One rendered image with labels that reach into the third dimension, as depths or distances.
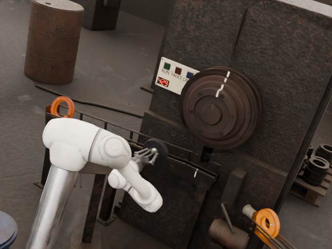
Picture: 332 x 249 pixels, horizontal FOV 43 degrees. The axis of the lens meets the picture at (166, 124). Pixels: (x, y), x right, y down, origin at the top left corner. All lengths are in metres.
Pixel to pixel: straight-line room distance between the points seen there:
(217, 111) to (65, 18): 2.92
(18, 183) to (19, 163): 0.27
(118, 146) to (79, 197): 1.84
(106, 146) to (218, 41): 1.21
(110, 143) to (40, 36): 3.56
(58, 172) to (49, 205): 0.13
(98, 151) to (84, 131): 0.09
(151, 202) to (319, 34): 1.20
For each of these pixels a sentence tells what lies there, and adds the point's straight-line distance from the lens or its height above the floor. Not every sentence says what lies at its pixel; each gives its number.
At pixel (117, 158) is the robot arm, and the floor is 1.20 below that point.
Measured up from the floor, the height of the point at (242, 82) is 1.32.
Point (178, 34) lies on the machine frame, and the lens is 2.57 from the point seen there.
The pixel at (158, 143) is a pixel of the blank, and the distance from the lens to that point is 2.32.
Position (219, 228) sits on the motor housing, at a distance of 2.50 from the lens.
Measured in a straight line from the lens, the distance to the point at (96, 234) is 2.99.
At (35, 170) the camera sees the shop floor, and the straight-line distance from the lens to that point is 3.52.
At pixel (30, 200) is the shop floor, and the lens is 3.21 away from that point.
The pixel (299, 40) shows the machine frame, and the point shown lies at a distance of 2.36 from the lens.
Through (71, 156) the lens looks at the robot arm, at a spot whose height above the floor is 1.16.
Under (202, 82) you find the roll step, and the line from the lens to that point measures 2.36.
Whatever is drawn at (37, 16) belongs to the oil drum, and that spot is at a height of 0.74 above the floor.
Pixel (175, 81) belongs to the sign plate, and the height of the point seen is 1.13.
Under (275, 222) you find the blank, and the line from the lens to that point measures 2.29.
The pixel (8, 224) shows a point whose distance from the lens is 2.35.
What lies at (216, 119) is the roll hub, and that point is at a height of 1.10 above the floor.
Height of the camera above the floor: 1.97
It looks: 25 degrees down
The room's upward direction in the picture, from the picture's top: 15 degrees clockwise
